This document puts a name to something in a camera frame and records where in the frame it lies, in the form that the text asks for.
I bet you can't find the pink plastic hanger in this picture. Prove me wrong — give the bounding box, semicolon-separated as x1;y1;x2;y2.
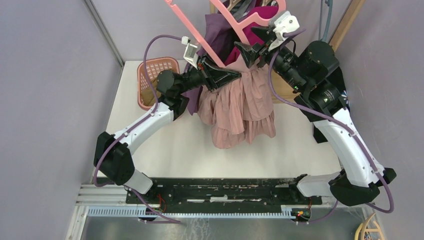
165;0;286;67

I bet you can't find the tan brown skirt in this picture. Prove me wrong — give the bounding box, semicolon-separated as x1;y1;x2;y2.
140;88;157;107

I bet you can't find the pink pleated skirt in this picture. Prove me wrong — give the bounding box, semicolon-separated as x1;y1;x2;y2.
197;58;276;149

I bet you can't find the blue-grey plastic hanger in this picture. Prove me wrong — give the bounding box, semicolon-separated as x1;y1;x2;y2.
317;0;334;42

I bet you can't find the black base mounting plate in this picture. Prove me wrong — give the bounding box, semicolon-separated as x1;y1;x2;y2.
142;177;323;214

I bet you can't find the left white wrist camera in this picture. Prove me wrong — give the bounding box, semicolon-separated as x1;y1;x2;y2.
181;36;199;69

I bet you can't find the wooden clothes rack frame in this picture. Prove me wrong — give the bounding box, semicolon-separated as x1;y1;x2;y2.
209;0;366;104

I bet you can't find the beige wooden hanger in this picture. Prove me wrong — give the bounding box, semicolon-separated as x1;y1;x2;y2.
227;0;241;11

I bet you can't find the purple cable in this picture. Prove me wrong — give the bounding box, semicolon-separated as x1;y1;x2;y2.
268;28;395;226
92;34;196;224

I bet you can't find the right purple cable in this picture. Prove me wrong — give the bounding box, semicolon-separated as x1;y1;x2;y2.
268;28;395;226

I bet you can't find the purple pleated skirt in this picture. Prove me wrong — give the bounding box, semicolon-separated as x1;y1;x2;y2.
184;0;251;115

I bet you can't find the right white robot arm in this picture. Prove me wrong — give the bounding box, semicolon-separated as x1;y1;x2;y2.
235;27;397;207

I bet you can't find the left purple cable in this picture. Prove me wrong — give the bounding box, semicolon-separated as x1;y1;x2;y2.
92;34;196;224

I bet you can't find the grey slotted cable duct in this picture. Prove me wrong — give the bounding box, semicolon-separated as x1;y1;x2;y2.
86;206;311;220

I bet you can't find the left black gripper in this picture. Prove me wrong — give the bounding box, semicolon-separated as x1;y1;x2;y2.
177;52;242;95

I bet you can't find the magenta skirt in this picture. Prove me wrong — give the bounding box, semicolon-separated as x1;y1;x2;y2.
224;0;279;66

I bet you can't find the orange plastic basket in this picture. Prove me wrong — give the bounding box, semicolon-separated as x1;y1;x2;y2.
137;56;180;111

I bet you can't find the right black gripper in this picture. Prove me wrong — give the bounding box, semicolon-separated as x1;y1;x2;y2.
234;25;309;92

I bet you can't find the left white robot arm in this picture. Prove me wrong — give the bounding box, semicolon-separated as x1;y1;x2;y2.
93;57;242;204

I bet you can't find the wooden hanger on floor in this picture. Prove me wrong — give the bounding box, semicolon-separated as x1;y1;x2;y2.
353;213;387;240

